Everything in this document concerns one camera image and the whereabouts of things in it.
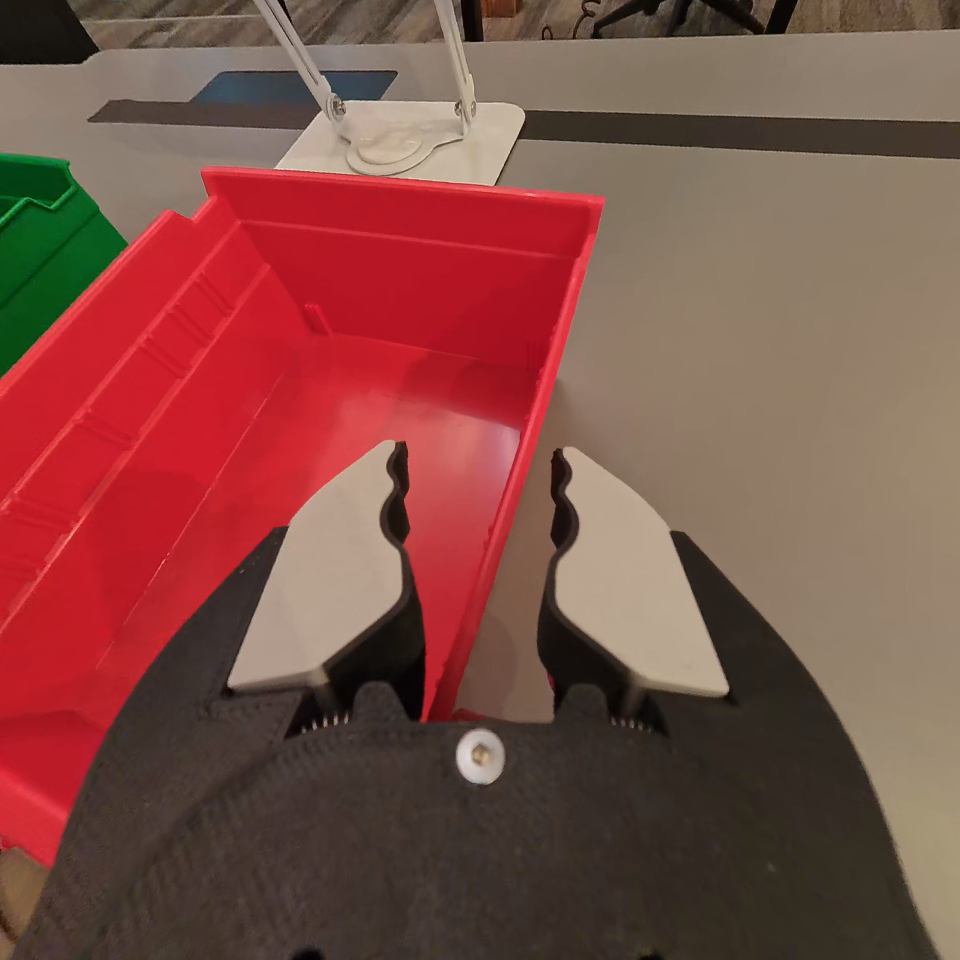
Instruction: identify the red plastic storage bin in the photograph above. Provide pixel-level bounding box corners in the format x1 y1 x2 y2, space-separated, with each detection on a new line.
0 166 606 867

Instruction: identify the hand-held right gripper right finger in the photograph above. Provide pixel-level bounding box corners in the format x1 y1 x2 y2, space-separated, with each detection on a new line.
536 446 732 715

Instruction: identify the black coiled cable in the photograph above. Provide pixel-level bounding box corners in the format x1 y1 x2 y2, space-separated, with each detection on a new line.
541 0 601 40

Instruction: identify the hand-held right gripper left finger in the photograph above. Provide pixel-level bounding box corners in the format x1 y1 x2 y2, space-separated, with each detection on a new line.
225 438 427 712

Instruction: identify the white desk stand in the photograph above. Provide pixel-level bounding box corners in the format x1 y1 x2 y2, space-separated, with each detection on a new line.
255 0 526 186

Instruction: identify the green plastic storage bin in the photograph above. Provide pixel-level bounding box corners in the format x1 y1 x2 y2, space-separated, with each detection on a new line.
0 153 130 376

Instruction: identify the black office chair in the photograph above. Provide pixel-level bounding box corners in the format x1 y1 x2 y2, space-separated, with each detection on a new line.
596 0 759 37

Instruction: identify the blue rectangular mat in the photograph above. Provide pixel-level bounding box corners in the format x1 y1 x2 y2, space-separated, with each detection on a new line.
187 71 399 108

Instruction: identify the dark tape strip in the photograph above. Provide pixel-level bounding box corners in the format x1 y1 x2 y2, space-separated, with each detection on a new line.
87 99 960 160

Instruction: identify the black rounded object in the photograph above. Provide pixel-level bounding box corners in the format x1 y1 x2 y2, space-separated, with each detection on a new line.
0 0 100 67

